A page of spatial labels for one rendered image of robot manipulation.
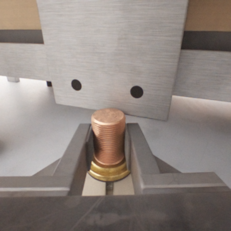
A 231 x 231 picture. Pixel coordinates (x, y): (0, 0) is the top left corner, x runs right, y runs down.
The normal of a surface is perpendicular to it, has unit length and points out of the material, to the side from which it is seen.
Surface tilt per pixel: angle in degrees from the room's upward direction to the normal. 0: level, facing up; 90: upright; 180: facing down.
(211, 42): 90
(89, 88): 90
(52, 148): 180
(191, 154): 180
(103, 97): 90
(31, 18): 90
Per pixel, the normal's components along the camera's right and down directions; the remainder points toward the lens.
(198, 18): -0.32, 0.47
